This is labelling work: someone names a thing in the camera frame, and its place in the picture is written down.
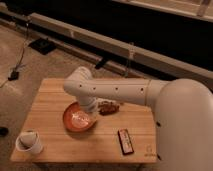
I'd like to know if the white cup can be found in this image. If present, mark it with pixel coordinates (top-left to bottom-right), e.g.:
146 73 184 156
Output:
15 131 43 155

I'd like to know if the black floor plate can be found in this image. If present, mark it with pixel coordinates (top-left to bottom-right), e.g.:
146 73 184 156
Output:
29 38 56 55

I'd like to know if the wooden table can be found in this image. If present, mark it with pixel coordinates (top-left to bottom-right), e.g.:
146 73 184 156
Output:
11 78 156 163

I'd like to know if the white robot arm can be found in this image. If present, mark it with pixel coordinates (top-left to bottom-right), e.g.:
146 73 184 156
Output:
64 67 213 171

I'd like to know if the black bracket on rail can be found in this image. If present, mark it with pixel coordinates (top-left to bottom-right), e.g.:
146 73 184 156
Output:
95 57 109 70

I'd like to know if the orange ceramic bowl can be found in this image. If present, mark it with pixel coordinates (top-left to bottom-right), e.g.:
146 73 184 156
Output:
63 102 97 132

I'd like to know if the dark candy bar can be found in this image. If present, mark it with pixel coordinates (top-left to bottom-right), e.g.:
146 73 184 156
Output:
118 129 134 155

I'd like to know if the black cable with plug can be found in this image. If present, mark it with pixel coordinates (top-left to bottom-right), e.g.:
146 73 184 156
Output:
7 19 31 82

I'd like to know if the long metal rail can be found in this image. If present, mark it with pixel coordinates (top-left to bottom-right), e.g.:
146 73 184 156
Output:
0 3 213 88

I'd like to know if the red pepper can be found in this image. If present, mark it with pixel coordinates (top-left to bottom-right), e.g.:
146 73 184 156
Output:
99 104 119 115

